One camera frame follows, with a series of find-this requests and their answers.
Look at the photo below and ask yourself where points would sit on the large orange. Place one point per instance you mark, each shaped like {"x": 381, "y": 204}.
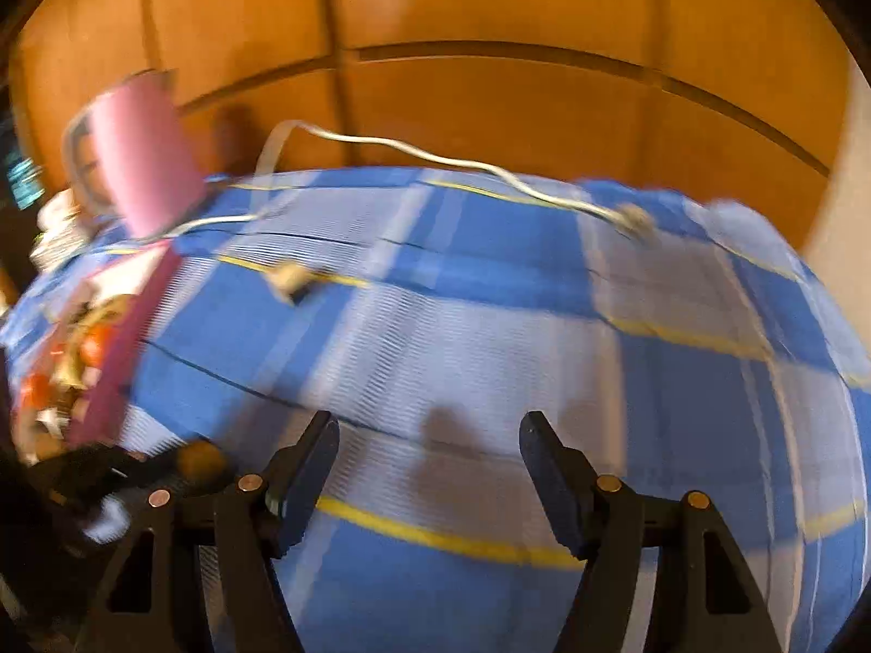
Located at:
{"x": 99, "y": 345}

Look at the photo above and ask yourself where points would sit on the pink and white tray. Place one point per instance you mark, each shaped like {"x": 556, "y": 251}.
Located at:
{"x": 116, "y": 381}

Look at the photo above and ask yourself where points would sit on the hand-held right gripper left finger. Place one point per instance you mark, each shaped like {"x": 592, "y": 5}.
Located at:
{"x": 309, "y": 483}

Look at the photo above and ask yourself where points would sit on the brown fuzzy round fruit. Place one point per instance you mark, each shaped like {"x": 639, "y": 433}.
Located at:
{"x": 199, "y": 460}

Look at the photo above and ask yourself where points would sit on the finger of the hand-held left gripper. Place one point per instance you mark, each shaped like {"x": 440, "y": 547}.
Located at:
{"x": 146, "y": 467}

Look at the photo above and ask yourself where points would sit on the patterned tissue box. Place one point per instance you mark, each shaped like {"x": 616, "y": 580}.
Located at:
{"x": 61, "y": 231}

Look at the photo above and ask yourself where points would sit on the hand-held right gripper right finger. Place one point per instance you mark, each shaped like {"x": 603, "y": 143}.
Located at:
{"x": 551, "y": 483}

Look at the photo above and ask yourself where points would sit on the blue checked tablecloth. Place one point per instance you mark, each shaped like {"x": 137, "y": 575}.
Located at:
{"x": 476, "y": 354}

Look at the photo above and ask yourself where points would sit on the pink electric kettle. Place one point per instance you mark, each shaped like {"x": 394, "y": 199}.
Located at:
{"x": 143, "y": 149}

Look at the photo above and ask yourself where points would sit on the yellow banana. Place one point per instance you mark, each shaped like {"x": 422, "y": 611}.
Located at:
{"x": 112, "y": 306}

